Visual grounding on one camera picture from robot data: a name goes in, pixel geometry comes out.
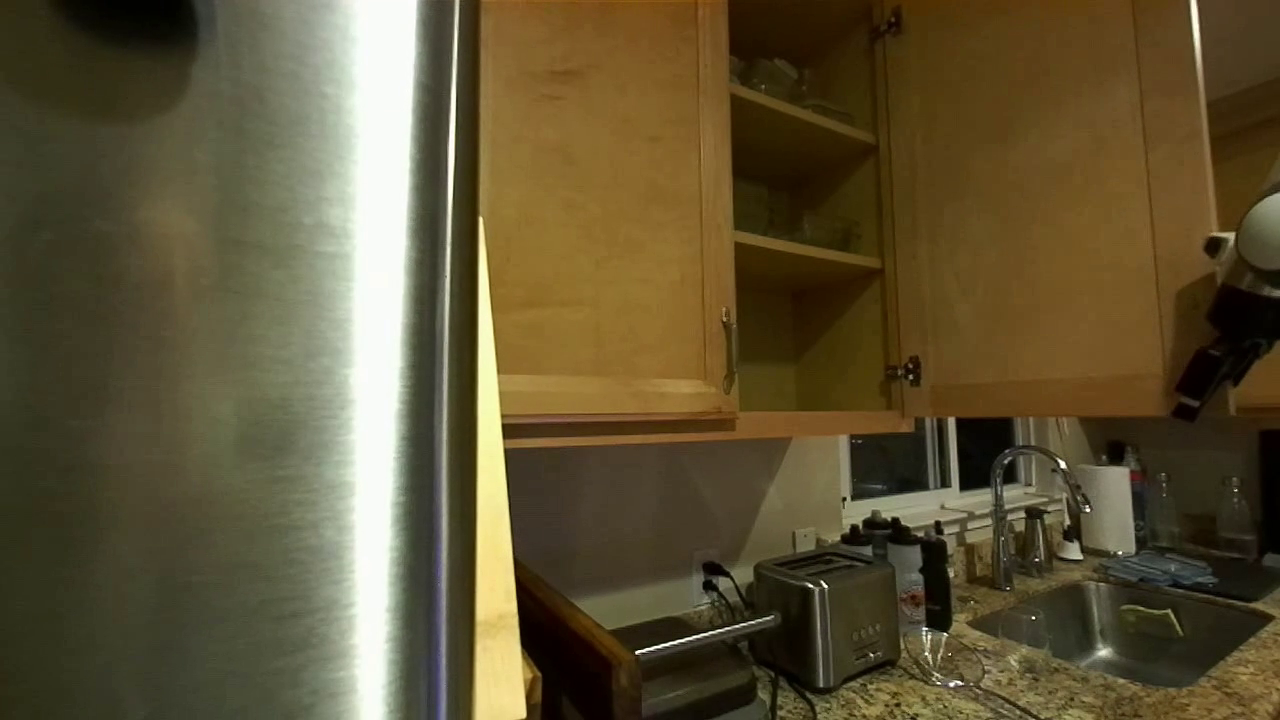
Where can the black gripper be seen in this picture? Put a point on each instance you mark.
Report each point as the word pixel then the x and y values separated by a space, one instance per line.
pixel 1247 313

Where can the wooden cupboard door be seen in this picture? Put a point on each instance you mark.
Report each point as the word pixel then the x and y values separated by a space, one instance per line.
pixel 603 203
pixel 1040 203

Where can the metal cupboard door hinge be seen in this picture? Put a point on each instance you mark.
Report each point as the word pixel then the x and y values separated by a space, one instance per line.
pixel 907 370
pixel 889 22

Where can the stainless steel refrigerator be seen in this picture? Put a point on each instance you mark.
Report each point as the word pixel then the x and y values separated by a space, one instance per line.
pixel 226 403

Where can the clear glass bottle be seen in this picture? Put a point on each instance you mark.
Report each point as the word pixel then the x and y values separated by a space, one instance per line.
pixel 1243 517
pixel 1160 512

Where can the white paper towel roll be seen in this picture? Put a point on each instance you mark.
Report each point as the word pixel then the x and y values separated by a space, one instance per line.
pixel 1108 507

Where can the blue grey dish mat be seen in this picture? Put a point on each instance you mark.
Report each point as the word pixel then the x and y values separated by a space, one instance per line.
pixel 1202 574

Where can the small soap dispenser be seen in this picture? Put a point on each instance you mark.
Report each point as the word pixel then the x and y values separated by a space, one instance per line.
pixel 1074 542

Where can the chrome kitchen faucet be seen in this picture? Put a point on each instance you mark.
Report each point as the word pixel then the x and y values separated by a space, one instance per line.
pixel 1002 523

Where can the stainless steel sink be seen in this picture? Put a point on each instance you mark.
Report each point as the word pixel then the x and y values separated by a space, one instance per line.
pixel 1122 624

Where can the dark bottle black cap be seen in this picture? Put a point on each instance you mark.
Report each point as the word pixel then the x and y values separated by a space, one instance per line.
pixel 939 583

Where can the clear bottle black cap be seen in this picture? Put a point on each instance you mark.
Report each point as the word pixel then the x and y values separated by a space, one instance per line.
pixel 889 560

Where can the clear wine glass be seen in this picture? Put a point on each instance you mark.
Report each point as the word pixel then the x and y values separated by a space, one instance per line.
pixel 939 661

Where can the stainless steel toaster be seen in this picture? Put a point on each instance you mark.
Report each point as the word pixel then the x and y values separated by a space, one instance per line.
pixel 826 621

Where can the glass dish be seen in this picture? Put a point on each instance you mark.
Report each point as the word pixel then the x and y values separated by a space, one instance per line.
pixel 774 76

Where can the striped dark wooden cutting board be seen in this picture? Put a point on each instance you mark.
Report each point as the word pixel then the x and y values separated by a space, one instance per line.
pixel 582 653

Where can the wrist mounted camera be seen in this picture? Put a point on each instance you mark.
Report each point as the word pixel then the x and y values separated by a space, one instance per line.
pixel 1216 246

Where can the wooden wall cabinet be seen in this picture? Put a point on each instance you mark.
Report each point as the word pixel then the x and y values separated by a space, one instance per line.
pixel 1247 160

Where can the window with white frame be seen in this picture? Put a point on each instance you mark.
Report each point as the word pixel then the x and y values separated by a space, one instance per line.
pixel 933 465

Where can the wooden wall cupboard body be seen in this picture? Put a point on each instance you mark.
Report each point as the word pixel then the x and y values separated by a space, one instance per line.
pixel 801 264

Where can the white wall outlet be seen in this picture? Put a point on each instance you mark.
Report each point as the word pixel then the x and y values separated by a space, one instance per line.
pixel 804 539

